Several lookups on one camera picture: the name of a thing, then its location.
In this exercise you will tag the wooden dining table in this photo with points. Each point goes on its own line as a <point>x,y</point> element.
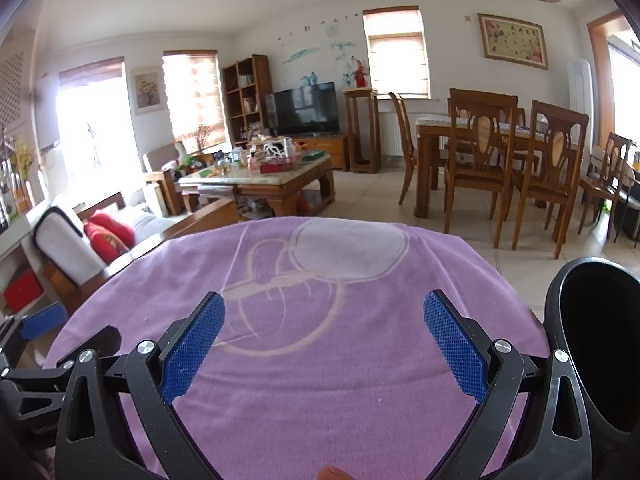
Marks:
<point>430,132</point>

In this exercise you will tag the small framed flower painting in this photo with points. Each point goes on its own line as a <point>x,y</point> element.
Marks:
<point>148,91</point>

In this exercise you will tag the red cushion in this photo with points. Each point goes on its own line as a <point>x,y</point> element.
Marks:
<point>107,235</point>

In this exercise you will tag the window with blind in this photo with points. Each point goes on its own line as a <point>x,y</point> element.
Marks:
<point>192,100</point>
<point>90,125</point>
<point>397,55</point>

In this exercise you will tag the white standing air conditioner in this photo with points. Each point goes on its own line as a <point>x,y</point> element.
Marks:
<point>580,90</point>

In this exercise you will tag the wooden dining chair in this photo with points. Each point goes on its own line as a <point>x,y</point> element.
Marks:
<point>480,175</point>
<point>400,125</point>
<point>615,155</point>
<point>550,185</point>

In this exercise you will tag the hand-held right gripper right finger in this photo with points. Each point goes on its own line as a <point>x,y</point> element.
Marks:
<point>457,347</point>

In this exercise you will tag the white sofa cushion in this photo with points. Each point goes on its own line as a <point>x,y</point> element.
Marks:
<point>60,245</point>

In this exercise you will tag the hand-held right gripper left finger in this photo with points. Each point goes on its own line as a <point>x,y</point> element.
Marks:
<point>192,347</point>

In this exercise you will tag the green box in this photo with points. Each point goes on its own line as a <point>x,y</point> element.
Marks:
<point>311,156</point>

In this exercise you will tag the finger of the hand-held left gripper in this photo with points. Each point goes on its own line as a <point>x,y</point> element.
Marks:
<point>45,321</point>
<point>100,342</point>

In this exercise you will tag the tall wooden plant stand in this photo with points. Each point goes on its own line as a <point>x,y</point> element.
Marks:
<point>361,97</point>

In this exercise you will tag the flat screen television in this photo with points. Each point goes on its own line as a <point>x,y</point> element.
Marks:
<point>302,107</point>

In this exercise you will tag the wooden armchair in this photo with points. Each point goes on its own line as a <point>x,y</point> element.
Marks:
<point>160,160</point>

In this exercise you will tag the white wall radiator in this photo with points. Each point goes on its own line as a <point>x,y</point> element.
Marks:
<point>390,132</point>

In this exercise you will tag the framed floral picture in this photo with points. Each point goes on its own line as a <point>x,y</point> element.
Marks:
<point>512,41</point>

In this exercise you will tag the wooden door frame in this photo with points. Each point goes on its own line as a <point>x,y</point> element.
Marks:
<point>596,75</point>

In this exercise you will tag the wooden television cabinet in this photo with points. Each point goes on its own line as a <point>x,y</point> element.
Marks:
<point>327,147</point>

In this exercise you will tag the black low cabinet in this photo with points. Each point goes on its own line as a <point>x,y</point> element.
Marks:
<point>627,220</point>

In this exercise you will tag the wooden sofa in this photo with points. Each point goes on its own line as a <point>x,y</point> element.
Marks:
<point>155,232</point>

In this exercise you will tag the purple cloth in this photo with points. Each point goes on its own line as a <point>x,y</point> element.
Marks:
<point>320,385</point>

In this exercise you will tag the yellow flowers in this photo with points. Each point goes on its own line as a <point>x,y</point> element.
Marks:
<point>24,155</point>

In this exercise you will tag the red box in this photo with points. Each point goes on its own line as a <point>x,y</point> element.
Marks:
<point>22,290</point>

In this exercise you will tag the black trash bin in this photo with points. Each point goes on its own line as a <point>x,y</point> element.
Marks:
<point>600,340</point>

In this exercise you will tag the wooden coffee table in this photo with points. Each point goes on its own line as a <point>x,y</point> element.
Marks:
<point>275,180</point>

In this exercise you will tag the person's right hand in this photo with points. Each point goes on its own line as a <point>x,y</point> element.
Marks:
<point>336,474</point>

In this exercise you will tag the wooden bookshelf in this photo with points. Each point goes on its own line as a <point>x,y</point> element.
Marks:
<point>247,100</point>

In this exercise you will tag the white decorative ornament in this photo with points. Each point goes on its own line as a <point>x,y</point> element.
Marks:
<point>274,151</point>

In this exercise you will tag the red flower vase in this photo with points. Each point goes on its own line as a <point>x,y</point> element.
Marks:
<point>359,77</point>

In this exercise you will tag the white lattice panel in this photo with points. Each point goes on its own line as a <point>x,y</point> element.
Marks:
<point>12,85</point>

